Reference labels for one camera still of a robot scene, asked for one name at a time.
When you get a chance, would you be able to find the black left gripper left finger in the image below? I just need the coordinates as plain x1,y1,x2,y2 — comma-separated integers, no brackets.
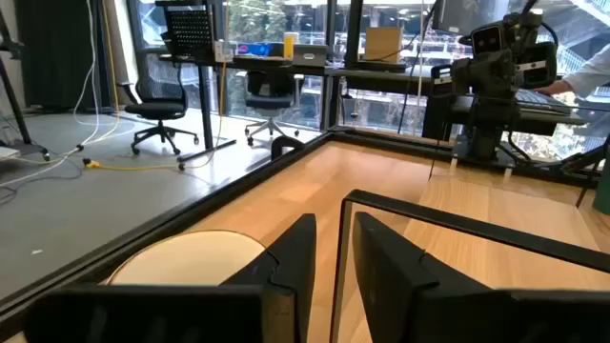
221,212,318,343

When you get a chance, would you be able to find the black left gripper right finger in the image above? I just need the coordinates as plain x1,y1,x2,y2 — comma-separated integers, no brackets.
352,212,492,343

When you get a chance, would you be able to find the white ceramic mug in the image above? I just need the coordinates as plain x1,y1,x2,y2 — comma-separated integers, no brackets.
105,229,267,287

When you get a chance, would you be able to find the dark green ribbed cup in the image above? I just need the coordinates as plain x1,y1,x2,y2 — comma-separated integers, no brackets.
592,154,610,216

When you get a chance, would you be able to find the black keyboard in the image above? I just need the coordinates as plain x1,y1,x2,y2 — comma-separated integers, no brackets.
514,88,573,115

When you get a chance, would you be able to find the dark side desk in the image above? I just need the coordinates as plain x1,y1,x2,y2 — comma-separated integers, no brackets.
421,64,590,142

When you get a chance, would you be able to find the black monitor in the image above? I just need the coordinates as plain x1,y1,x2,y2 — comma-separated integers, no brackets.
432,0,514,37

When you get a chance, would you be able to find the person's hand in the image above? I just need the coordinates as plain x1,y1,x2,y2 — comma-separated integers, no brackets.
533,78,575,96

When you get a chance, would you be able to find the cardboard box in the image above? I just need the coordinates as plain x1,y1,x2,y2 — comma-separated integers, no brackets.
364,26,404,64

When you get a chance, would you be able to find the person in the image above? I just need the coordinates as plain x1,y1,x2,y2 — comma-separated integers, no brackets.
569,43,610,100

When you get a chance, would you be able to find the long black desk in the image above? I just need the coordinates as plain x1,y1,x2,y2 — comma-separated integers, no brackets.
156,52,433,163

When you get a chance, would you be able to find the black office chair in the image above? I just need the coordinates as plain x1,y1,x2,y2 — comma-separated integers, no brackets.
117,51,201,157
242,70,306,148

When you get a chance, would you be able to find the grey box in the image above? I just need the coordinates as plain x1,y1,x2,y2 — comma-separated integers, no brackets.
292,43,329,68

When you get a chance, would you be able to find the yellow cup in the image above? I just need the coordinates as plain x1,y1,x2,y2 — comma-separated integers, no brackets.
282,31,300,61

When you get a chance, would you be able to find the blue box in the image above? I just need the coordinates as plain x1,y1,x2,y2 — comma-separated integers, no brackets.
236,42,274,58

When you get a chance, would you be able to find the white socket box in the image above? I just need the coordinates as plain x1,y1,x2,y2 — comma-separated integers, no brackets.
213,39,235,64

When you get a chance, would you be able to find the black perforated panel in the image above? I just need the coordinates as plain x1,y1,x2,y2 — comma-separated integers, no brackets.
164,3,214,61

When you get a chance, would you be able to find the black tripod stand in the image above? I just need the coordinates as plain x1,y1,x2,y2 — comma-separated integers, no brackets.
0,9,51,162

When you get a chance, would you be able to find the dark curtain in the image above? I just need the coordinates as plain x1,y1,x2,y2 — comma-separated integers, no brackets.
16,0,114,111

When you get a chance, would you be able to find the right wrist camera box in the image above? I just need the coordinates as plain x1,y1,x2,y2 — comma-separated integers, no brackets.
470,22,505,54

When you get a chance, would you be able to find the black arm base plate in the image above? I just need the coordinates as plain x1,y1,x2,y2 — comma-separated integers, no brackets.
450,135,530,169

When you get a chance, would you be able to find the wooden shelf black wire frame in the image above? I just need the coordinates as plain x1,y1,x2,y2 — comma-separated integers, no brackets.
328,174,610,343

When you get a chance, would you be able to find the yellow cable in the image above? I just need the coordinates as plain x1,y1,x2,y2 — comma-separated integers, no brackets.
13,0,230,172

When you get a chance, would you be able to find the white cable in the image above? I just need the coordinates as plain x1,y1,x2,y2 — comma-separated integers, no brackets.
0,0,104,190

